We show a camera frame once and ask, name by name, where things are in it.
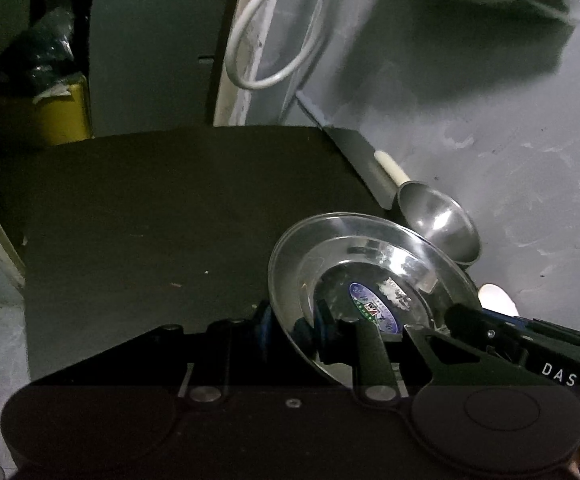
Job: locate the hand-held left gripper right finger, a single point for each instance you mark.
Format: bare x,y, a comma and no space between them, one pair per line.
326,327

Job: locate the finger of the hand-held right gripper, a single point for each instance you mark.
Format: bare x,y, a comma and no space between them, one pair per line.
465,317

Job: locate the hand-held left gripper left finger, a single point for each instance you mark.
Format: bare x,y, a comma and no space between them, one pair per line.
265,331

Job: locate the white enamel bowl red rim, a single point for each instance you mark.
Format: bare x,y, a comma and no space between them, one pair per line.
497,299

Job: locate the stainless steel plate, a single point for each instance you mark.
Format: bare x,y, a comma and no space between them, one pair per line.
400,260

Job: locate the stainless steel bowl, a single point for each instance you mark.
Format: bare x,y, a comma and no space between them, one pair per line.
435,220

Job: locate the dark grey cabinet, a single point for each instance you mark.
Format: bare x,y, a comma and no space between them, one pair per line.
145,60

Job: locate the yellow bin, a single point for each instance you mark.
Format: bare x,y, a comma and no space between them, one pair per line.
55,115

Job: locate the black plastic bag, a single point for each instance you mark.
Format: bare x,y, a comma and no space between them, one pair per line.
40,55

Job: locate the beige wall trim strip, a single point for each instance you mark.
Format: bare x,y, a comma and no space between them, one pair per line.
235,95

